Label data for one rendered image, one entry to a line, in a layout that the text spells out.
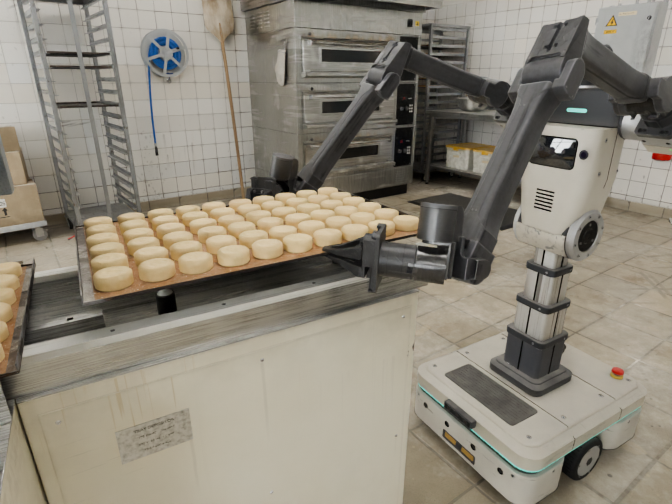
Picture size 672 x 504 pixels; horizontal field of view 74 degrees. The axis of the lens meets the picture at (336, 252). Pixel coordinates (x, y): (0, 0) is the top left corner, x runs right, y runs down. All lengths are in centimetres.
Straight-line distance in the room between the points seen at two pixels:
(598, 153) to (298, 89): 316
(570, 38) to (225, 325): 76
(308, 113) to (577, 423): 336
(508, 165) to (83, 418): 77
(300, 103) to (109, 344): 366
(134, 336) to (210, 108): 431
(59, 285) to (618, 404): 164
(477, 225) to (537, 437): 90
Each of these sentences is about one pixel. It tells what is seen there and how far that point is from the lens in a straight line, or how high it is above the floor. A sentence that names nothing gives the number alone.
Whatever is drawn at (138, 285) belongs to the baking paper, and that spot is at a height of 97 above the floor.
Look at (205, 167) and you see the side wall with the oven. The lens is 497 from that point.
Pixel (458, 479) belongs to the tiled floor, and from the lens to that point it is 172.
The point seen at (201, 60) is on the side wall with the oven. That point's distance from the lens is 492.
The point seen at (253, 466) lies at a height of 56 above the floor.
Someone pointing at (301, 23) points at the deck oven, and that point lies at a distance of 426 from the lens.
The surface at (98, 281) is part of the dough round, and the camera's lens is 68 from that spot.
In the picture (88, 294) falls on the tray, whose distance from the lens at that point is 69.
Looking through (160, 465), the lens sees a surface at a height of 65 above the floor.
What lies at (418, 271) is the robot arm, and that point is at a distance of 70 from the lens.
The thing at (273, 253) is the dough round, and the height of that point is 98.
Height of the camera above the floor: 124
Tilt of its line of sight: 21 degrees down
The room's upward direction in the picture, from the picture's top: straight up
